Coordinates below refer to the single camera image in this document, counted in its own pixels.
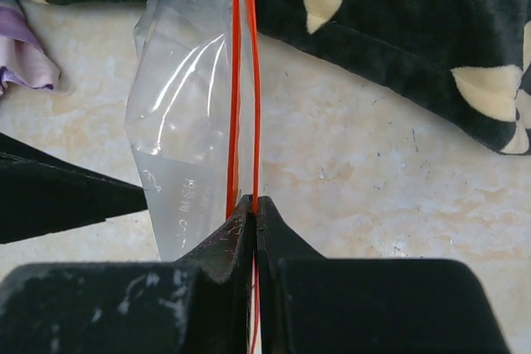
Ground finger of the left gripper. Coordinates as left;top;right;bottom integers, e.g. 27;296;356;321
1;133;147;244

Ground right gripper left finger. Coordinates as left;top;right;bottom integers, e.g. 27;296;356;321
1;196;256;353

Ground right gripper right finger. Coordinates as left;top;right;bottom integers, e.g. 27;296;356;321
256;196;509;353

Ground clear zip bag orange zipper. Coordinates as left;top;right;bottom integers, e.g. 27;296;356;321
125;0;261;353

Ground pink purple cloth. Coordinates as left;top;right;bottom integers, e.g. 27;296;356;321
1;0;60;95

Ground black floral pillow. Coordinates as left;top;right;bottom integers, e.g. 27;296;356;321
0;0;531;157

